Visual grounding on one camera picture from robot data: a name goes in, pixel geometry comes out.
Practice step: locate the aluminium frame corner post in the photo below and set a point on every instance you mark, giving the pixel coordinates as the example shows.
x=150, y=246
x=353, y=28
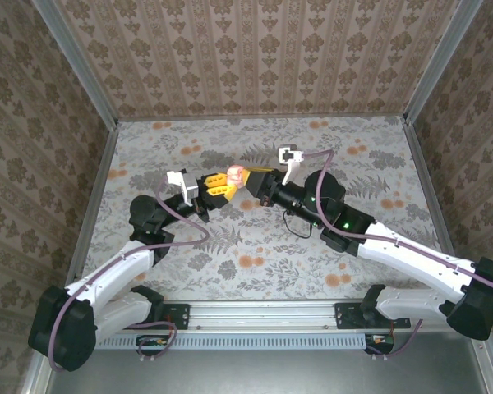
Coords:
x=77, y=61
x=440, y=61

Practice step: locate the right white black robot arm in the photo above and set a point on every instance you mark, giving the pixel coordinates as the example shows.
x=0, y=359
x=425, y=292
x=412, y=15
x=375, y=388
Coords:
x=415, y=258

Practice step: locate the cream earbud charging case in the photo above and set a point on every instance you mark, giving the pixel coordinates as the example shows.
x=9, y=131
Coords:
x=236, y=176

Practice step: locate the aluminium table side rail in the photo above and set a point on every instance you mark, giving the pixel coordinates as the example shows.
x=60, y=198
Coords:
x=422, y=164
x=90, y=205

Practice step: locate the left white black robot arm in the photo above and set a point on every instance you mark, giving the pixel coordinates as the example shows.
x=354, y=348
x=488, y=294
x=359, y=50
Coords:
x=111, y=267

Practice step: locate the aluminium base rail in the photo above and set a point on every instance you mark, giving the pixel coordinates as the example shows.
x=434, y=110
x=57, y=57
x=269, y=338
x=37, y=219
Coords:
x=263, y=316

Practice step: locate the small electronics board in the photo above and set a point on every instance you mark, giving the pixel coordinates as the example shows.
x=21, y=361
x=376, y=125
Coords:
x=380, y=340
x=154, y=341

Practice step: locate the floral patterned table mat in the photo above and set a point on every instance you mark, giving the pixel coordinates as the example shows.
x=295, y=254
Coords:
x=271, y=267

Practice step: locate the grey metal shelf panel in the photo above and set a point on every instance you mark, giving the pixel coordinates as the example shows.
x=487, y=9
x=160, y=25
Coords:
x=271, y=369

